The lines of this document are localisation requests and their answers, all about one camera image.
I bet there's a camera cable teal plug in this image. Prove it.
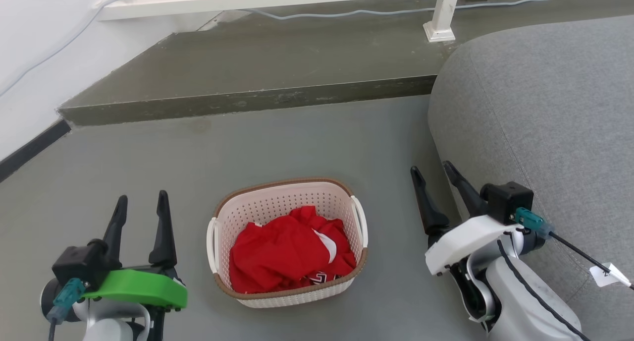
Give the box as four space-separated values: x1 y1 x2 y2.
47 278 87 341
514 207 634 289

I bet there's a white paper cable tag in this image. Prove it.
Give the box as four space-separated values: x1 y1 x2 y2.
589 263 632 288

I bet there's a grey fabric sofa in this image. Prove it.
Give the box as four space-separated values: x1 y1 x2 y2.
427 15 634 341

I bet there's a right camera cable teal plug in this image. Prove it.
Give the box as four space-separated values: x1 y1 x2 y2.
514 207 634 289

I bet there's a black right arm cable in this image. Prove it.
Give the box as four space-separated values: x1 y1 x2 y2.
497 239 580 341

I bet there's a red garment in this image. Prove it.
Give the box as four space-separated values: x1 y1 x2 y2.
229 205 357 294

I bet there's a light blue wall cable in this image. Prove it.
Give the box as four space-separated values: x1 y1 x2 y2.
0 0 122 96

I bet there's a white perforated laundry basket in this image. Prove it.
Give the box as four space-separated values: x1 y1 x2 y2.
206 177 369 309

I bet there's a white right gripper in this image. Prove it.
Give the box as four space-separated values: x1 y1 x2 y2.
410 161 521 276

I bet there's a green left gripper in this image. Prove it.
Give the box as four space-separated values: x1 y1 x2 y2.
82 190 188 310

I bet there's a left camera cable teal plug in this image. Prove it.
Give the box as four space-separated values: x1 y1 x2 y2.
47 278 87 341

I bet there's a light blue floor cable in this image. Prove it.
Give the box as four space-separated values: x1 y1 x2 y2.
243 0 550 20

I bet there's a white wooden railing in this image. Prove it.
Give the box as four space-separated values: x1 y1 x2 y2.
97 0 535 43

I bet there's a black wall baseboard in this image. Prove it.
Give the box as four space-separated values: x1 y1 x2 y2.
0 119 71 183

